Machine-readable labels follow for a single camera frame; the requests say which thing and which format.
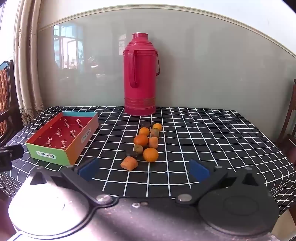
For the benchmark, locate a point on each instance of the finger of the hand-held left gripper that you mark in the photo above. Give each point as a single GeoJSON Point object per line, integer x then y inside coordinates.
{"type": "Point", "coordinates": [12, 151]}

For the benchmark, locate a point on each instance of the beige curtain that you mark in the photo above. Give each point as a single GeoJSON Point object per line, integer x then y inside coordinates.
{"type": "Point", "coordinates": [29, 58]}

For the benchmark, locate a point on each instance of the orange persimmon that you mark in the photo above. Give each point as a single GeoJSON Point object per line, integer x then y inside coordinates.
{"type": "Point", "coordinates": [153, 142]}
{"type": "Point", "coordinates": [129, 163]}

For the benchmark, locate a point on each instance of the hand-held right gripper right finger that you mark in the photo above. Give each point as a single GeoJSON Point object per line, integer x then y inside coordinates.
{"type": "Point", "coordinates": [198, 172]}

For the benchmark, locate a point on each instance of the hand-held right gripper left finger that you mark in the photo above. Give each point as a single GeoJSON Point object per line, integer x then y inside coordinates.
{"type": "Point", "coordinates": [88, 168]}

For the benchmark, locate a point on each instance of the black checkered tablecloth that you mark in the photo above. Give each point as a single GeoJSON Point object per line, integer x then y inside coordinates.
{"type": "Point", "coordinates": [208, 143]}

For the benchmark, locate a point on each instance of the dark brown fruit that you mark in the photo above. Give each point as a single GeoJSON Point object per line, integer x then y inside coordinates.
{"type": "Point", "coordinates": [131, 153]}

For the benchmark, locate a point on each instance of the red thermos flask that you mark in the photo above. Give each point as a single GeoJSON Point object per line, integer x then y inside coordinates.
{"type": "Point", "coordinates": [139, 74]}

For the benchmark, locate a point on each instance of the dark wooden chair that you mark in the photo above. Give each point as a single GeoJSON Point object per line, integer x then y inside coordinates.
{"type": "Point", "coordinates": [288, 129]}

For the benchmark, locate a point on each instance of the wooden chair with patterned cushion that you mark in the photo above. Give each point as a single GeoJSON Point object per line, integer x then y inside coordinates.
{"type": "Point", "coordinates": [5, 97]}

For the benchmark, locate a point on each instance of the colourful cardboard box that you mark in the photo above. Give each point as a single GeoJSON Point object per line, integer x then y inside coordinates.
{"type": "Point", "coordinates": [62, 136]}

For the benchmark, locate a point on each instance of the large orange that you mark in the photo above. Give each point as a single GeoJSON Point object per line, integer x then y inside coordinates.
{"type": "Point", "coordinates": [140, 140]}
{"type": "Point", "coordinates": [150, 154]}

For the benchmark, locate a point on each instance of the greenish brown fruit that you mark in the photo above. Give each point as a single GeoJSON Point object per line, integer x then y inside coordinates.
{"type": "Point", "coordinates": [155, 133]}
{"type": "Point", "coordinates": [138, 148]}

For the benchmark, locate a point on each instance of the small orange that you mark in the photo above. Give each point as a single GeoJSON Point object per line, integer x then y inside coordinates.
{"type": "Point", "coordinates": [144, 131]}
{"type": "Point", "coordinates": [157, 126]}

